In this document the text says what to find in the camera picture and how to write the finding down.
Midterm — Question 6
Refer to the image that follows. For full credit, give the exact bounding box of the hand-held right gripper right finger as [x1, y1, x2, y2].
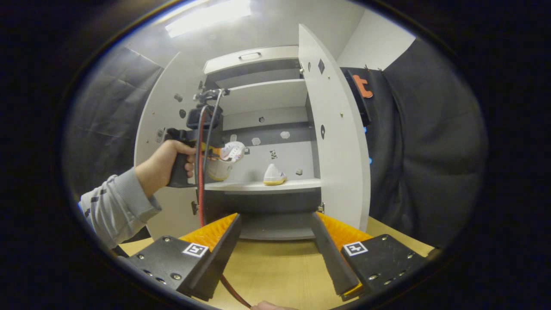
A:
[310, 211, 432, 302]

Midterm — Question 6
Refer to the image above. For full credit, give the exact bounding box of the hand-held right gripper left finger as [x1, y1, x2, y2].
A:
[124, 213, 243, 302]

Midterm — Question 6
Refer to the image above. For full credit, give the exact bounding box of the white shoe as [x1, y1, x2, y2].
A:
[263, 163, 288, 186]
[206, 141, 247, 181]

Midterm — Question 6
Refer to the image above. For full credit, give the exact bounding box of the white cabinet door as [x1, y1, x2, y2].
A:
[134, 52, 207, 242]
[298, 24, 371, 233]

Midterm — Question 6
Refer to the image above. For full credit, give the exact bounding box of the white grey shoe cabinet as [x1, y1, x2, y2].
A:
[200, 45, 323, 241]

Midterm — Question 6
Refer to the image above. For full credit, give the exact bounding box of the black backdrop cloth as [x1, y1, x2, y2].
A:
[65, 45, 165, 196]
[340, 38, 489, 248]

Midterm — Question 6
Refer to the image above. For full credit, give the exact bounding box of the black cable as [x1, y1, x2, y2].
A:
[202, 88, 225, 177]

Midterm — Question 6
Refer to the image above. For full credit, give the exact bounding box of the red cable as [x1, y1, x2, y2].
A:
[196, 105, 252, 309]

